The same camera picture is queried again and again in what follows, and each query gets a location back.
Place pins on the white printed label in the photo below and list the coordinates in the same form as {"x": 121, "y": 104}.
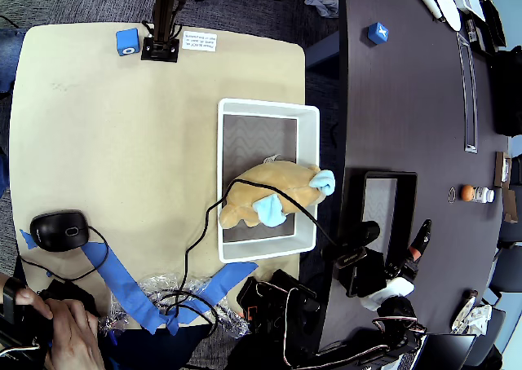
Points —
{"x": 199, "y": 41}

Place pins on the blue jeans leg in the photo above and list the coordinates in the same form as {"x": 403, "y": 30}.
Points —
{"x": 6, "y": 52}

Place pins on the person's left hand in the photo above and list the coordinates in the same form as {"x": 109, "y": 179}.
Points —
{"x": 34, "y": 300}

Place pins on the flat brown cardboard piece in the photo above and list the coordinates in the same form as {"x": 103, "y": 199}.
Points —
{"x": 510, "y": 205}

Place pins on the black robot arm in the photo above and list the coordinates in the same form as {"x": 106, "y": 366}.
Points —
{"x": 265, "y": 300}

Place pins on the black computer mouse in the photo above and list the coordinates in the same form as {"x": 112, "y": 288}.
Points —
{"x": 57, "y": 229}

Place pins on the small blue tape piece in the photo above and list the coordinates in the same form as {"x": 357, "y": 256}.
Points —
{"x": 28, "y": 239}

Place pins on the black camera stand post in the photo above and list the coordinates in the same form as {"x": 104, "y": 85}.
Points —
{"x": 163, "y": 19}

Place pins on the black folder clutter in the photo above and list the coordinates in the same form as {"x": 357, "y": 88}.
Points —
{"x": 493, "y": 27}

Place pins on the crumpled white paper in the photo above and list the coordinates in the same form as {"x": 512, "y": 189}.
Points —
{"x": 481, "y": 319}

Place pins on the tan plush toy blue ears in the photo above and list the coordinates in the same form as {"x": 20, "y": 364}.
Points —
{"x": 277, "y": 174}

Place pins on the clear plastic wrap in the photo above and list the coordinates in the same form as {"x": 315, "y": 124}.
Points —
{"x": 155, "y": 282}

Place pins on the tan rubber band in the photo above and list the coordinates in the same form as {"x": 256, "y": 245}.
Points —
{"x": 448, "y": 195}

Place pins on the grey office chair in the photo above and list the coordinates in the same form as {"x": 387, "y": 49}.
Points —
{"x": 510, "y": 233}
{"x": 507, "y": 270}
{"x": 495, "y": 333}

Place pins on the black webcam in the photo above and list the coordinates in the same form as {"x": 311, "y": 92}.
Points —
{"x": 359, "y": 239}

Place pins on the black bag blue trim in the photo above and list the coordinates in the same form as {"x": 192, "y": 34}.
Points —
{"x": 507, "y": 93}

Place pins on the white plastic tray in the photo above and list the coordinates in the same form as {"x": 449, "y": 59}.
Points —
{"x": 306, "y": 142}

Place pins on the black plastic tray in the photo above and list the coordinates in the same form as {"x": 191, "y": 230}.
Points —
{"x": 352, "y": 186}

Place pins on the person's right hand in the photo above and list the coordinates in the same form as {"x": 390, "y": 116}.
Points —
{"x": 77, "y": 337}

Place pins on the white round disc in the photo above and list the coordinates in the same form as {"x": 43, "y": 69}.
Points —
{"x": 446, "y": 5}

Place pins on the grey cloth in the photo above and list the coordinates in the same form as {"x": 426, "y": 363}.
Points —
{"x": 324, "y": 5}

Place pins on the blue cube with O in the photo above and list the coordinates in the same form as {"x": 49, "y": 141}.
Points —
{"x": 127, "y": 42}

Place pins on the blue cube with X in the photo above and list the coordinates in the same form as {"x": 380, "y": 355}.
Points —
{"x": 377, "y": 33}

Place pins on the grey wavy mat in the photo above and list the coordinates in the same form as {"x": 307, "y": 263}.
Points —
{"x": 379, "y": 199}
{"x": 253, "y": 142}

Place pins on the laptop computer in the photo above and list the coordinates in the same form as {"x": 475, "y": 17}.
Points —
{"x": 448, "y": 349}

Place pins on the orange mandarin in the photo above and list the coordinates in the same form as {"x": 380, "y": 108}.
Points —
{"x": 467, "y": 192}

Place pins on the brown bottle cap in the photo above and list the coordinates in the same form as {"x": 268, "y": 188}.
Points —
{"x": 473, "y": 294}

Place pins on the open brown cardboard box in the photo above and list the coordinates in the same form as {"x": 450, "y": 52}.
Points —
{"x": 499, "y": 170}

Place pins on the long blue tape strip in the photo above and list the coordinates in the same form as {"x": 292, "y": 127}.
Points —
{"x": 122, "y": 288}

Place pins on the white pill bottle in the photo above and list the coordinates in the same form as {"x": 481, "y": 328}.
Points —
{"x": 483, "y": 195}

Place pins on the black leader arm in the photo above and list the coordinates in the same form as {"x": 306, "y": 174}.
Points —
{"x": 69, "y": 292}

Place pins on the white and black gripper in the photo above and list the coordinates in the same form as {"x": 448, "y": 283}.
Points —
{"x": 401, "y": 266}

